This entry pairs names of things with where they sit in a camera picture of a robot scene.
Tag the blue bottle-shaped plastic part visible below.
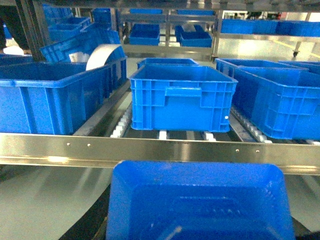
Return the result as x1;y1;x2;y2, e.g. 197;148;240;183
106;160;295;240

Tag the blue plastic bin left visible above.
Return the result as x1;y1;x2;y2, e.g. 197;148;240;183
0;57;127;135

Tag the stainless steel shelf rack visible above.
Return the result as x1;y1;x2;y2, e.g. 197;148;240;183
0;0;320;176

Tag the blue plastic bin right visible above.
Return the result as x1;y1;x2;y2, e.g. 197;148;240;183
232;67;320;140

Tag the blue plastic bin centre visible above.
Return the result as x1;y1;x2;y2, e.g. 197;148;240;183
129;64;238;133

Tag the blue plastic bin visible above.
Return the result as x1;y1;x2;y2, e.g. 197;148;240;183
232;67;320;140
0;57;127;135
129;64;238;133

